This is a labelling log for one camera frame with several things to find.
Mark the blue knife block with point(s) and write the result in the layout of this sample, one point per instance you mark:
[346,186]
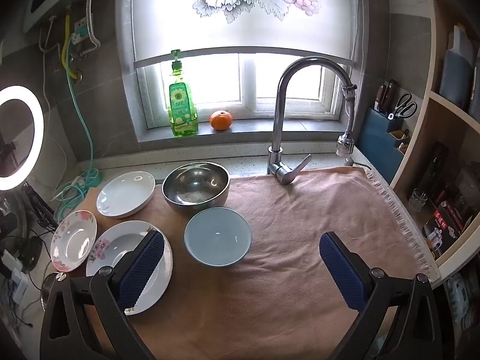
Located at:
[378,146]

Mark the small pink floral plate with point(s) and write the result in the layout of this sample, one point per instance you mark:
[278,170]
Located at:
[73,240]

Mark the black tripod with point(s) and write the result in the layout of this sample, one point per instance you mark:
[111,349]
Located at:
[39,204]

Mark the blue bowl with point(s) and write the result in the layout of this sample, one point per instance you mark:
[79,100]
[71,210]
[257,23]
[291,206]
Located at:
[217,236]

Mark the peach towel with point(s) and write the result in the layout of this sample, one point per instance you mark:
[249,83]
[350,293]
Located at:
[292,213]

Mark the wooden shelf unit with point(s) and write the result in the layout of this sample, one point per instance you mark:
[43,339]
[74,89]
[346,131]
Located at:
[425,138]

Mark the red box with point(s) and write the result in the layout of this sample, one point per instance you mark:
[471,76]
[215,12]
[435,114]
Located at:
[450,219]

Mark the orange tangerine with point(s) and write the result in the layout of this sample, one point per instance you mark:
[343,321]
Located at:
[221,120]

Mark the teal round power strip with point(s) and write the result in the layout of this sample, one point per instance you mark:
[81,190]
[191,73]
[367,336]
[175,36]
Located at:
[92,179]

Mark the white plate with grey leaves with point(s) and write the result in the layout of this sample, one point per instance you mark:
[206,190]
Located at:
[125,195]

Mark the blue plastic jug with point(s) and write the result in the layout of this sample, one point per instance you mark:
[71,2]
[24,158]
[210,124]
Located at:
[455,71]

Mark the white window frame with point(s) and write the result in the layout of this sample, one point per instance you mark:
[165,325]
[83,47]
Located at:
[248,82]

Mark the large steel bowl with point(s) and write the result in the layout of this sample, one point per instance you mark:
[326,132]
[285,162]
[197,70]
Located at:
[195,187]

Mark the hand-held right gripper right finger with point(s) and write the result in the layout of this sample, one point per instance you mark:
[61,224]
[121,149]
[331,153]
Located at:
[343,273]

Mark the white wall socket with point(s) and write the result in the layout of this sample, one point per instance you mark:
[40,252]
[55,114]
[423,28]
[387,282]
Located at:
[80,30]

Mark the clear glass cup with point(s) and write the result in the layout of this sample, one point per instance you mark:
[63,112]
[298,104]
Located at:
[417,200]

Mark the large floral plate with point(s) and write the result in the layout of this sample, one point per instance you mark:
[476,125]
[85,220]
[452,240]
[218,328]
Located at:
[112,247]

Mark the green dish soap bottle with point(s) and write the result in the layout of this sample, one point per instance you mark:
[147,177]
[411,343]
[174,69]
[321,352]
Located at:
[182,112]

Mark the chrome faucet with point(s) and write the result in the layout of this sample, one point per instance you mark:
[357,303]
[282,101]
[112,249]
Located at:
[279,120]

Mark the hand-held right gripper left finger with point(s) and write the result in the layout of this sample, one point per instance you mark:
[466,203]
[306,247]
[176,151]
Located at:
[144,270]

